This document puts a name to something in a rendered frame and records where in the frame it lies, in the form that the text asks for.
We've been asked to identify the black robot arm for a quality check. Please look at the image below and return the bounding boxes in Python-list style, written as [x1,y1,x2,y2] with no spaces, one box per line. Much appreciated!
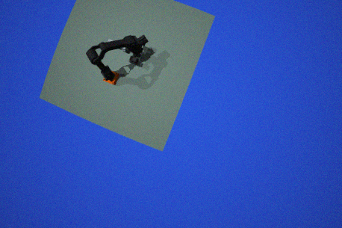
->
[86,34,148,81]

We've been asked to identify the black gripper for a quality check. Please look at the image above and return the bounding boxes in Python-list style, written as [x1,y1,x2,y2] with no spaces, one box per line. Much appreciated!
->
[129,46,143,64]

